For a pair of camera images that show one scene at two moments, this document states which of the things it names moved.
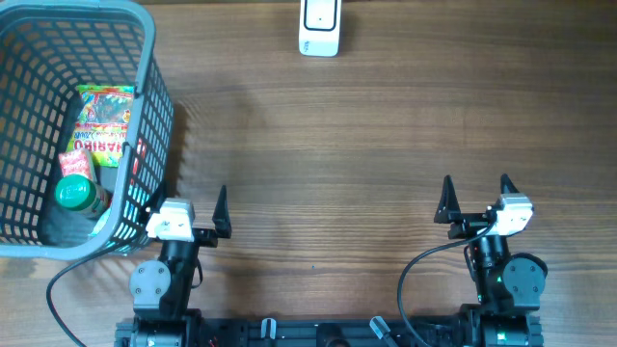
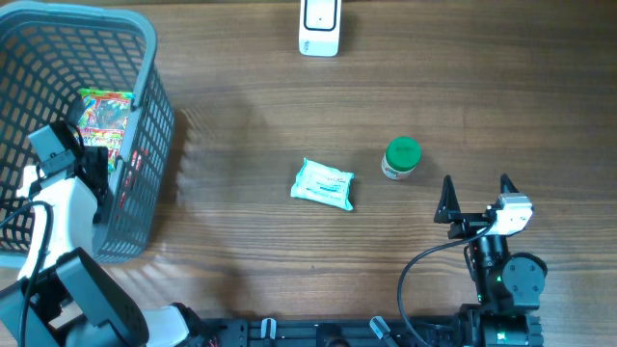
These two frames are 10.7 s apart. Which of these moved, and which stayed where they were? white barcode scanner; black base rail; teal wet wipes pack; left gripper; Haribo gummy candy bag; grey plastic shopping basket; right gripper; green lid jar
Moved: green lid jar; teal wet wipes pack; left gripper
Stayed: black base rail; grey plastic shopping basket; white barcode scanner; Haribo gummy candy bag; right gripper
